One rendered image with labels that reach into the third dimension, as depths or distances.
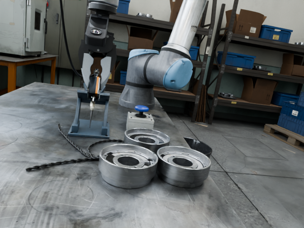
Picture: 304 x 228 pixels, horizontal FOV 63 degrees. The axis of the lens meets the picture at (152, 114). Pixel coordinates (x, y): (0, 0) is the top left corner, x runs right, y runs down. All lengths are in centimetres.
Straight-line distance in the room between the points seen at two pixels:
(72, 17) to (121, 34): 82
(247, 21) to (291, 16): 124
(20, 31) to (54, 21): 173
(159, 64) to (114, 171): 56
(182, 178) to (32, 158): 28
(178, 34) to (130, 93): 28
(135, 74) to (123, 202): 65
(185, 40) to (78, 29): 344
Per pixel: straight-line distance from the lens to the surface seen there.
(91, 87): 66
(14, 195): 42
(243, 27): 440
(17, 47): 269
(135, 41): 394
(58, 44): 433
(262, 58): 519
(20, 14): 268
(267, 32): 461
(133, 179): 42
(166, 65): 88
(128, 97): 100
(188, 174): 45
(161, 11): 457
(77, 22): 429
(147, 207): 40
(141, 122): 68
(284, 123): 468
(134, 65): 98
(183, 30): 94
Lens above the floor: 102
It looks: 14 degrees down
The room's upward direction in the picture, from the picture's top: 9 degrees clockwise
